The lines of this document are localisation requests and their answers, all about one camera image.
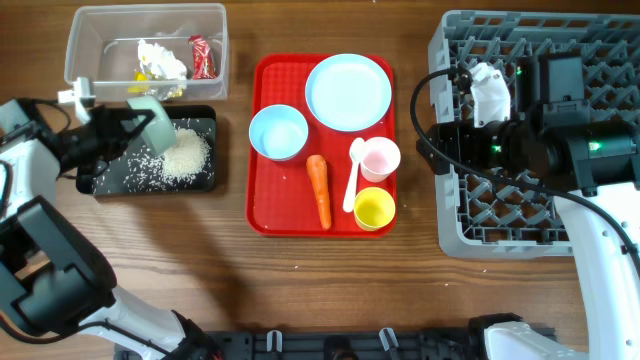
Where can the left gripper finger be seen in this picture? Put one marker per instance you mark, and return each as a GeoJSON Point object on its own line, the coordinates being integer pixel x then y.
{"type": "Point", "coordinates": [109, 148]}
{"type": "Point", "coordinates": [123, 120]}

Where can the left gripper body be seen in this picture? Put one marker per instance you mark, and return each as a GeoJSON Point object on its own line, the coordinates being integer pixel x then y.
{"type": "Point", "coordinates": [85, 145]}

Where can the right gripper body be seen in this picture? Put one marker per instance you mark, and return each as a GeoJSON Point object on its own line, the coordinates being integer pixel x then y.
{"type": "Point", "coordinates": [476, 148]}

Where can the yellow snack wrapper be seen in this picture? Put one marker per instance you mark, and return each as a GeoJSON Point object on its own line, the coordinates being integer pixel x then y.
{"type": "Point", "coordinates": [161, 93]}

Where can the white tissue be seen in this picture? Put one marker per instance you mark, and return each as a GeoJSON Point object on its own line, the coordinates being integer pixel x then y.
{"type": "Point", "coordinates": [156, 62]}

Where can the pile of white rice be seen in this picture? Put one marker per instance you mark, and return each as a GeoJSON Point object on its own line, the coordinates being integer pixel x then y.
{"type": "Point", "coordinates": [185, 157]}

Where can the red candy wrapper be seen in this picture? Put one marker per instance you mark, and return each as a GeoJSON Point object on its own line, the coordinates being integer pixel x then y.
{"type": "Point", "coordinates": [204, 66]}

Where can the orange carrot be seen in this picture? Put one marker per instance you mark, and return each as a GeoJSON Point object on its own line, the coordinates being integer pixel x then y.
{"type": "Point", "coordinates": [318, 174]}

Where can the light blue bowl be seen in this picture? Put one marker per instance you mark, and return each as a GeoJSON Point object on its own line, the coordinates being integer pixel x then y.
{"type": "Point", "coordinates": [278, 132]}

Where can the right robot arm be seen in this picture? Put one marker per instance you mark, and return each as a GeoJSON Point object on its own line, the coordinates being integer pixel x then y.
{"type": "Point", "coordinates": [589, 169]}

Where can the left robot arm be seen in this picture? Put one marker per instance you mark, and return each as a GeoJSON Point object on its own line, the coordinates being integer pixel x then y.
{"type": "Point", "coordinates": [54, 282]}

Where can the grey dishwasher rack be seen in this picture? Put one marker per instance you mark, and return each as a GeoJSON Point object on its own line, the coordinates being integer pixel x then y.
{"type": "Point", "coordinates": [477, 219]}

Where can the clear plastic waste bin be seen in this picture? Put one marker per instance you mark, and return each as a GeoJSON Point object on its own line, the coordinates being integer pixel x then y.
{"type": "Point", "coordinates": [103, 44]}

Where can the black rectangular tray bin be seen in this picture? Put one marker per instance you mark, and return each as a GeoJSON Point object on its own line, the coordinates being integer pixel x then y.
{"type": "Point", "coordinates": [150, 185]}

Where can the pink cup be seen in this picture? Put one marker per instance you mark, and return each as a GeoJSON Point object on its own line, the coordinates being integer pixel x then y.
{"type": "Point", "coordinates": [382, 157]}

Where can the yellow cup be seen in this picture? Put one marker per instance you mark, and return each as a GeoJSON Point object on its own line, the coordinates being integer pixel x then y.
{"type": "Point", "coordinates": [374, 208]}

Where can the white plastic spoon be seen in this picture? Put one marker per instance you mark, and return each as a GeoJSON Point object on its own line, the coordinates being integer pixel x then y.
{"type": "Point", "coordinates": [356, 153]}

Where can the large light blue plate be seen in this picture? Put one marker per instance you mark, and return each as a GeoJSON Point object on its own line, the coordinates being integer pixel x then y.
{"type": "Point", "coordinates": [348, 92]}

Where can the red serving tray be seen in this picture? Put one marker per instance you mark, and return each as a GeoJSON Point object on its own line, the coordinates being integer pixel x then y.
{"type": "Point", "coordinates": [280, 200]}

